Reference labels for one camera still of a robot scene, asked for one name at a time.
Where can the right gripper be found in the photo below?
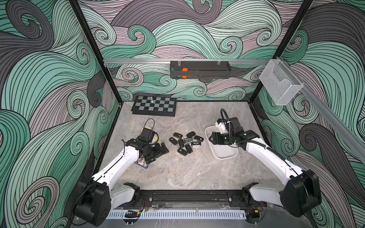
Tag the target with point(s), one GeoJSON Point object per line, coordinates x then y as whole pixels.
{"type": "Point", "coordinates": [217, 138]}

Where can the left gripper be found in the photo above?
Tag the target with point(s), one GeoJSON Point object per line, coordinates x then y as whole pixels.
{"type": "Point", "coordinates": [158, 152]}

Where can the white plastic storage box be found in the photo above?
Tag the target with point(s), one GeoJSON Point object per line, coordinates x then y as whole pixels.
{"type": "Point", "coordinates": [219, 152]}

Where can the black flip key buttons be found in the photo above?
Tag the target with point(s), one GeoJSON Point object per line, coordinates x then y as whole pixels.
{"type": "Point", "coordinates": [188, 148]}

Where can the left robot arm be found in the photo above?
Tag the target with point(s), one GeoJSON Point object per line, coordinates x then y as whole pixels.
{"type": "Point", "coordinates": [97, 196]}

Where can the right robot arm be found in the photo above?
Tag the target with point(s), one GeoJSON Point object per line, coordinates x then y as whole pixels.
{"type": "Point", "coordinates": [298, 190]}

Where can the blue playing card box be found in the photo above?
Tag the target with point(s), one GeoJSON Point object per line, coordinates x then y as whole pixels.
{"type": "Point", "coordinates": [141, 162]}

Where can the black VW key large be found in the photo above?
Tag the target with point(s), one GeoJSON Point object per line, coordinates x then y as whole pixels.
{"type": "Point", "coordinates": [173, 141]}

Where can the black flip key centre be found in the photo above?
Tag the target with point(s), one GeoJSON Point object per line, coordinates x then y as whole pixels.
{"type": "Point", "coordinates": [181, 143]}

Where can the black VW key top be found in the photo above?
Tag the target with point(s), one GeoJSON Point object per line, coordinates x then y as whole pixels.
{"type": "Point", "coordinates": [178, 135]}

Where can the silver BMW key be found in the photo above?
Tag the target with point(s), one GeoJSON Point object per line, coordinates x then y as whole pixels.
{"type": "Point", "coordinates": [188, 140]}

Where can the black key top right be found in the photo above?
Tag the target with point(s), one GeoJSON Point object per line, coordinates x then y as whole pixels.
{"type": "Point", "coordinates": [191, 134]}

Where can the yellow plastic cylinder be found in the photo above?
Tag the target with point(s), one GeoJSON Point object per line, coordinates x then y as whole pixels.
{"type": "Point", "coordinates": [155, 139]}

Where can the black grey chessboard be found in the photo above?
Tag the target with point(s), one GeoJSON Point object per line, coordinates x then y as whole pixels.
{"type": "Point", "coordinates": [163, 106]}

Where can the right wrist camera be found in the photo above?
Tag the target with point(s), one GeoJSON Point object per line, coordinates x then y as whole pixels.
{"type": "Point", "coordinates": [220, 124]}

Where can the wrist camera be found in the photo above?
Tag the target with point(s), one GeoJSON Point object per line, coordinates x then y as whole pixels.
{"type": "Point", "coordinates": [220, 124]}
{"type": "Point", "coordinates": [147, 134]}

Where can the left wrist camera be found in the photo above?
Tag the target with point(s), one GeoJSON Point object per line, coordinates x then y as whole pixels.
{"type": "Point", "coordinates": [147, 134]}

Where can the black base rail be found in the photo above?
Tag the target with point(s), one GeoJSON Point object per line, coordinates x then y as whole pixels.
{"type": "Point", "coordinates": [158, 199]}

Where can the white slotted cable duct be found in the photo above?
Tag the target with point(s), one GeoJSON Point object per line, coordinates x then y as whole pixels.
{"type": "Point", "coordinates": [195, 214]}

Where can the clear acrylic wall holder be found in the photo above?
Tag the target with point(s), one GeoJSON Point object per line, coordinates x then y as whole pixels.
{"type": "Point", "coordinates": [280, 81]}

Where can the black wall shelf tray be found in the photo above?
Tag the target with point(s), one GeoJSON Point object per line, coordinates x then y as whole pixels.
{"type": "Point", "coordinates": [200, 70]}

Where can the aluminium rail back wall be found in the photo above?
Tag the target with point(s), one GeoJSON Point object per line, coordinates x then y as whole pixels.
{"type": "Point", "coordinates": [167, 61]}

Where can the aluminium rail wall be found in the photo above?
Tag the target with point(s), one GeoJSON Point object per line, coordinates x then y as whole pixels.
{"type": "Point", "coordinates": [351, 140]}
{"type": "Point", "coordinates": [167, 61]}

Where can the aluminium rail right wall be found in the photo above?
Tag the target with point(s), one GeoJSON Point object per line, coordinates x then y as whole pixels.
{"type": "Point", "coordinates": [351, 140]}

